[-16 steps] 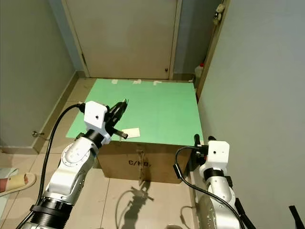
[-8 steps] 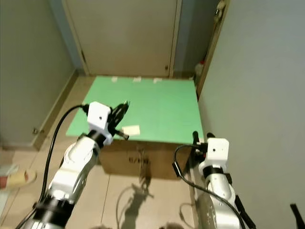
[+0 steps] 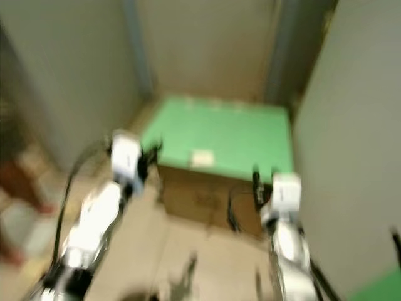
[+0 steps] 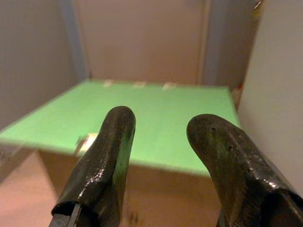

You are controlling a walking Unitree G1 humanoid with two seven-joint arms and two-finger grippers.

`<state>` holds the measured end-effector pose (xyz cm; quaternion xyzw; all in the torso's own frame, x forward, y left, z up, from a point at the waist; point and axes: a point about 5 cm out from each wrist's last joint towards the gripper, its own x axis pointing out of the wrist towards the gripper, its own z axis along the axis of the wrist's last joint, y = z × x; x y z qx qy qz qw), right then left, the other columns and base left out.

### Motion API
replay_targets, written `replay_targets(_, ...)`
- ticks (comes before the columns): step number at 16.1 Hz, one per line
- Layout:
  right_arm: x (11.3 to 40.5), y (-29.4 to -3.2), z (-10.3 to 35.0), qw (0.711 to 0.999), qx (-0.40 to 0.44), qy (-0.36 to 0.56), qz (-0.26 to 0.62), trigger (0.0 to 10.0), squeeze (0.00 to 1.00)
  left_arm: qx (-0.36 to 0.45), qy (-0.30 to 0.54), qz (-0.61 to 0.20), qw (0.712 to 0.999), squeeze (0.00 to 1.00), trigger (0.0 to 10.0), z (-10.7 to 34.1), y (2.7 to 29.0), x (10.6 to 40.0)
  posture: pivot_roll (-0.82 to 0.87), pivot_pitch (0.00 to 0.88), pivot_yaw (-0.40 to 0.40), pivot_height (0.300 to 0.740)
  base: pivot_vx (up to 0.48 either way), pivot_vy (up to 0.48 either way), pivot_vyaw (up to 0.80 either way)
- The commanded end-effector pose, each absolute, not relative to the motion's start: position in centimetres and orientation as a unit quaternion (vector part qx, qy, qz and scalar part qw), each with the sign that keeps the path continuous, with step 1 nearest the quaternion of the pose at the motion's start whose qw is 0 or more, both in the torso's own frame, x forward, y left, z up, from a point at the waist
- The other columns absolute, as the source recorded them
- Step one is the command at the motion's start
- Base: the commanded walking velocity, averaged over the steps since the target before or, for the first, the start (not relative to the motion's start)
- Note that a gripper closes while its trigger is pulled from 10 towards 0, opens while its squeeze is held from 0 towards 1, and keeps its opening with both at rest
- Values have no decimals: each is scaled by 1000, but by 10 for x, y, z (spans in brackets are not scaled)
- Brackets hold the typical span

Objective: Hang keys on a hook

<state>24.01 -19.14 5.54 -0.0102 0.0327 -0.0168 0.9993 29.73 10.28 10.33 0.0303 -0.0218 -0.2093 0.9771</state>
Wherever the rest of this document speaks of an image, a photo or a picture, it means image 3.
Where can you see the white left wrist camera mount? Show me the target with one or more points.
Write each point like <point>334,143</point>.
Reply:
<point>126,157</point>

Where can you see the brown cardboard box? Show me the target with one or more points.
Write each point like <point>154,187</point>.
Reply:
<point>200,200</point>

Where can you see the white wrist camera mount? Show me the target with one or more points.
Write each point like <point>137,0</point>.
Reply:
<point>126,157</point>
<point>287,191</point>

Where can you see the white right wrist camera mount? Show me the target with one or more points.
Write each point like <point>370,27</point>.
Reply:
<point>287,191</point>

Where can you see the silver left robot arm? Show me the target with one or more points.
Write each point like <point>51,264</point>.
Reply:
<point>94,226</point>

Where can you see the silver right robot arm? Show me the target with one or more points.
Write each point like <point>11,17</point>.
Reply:
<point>288,251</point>

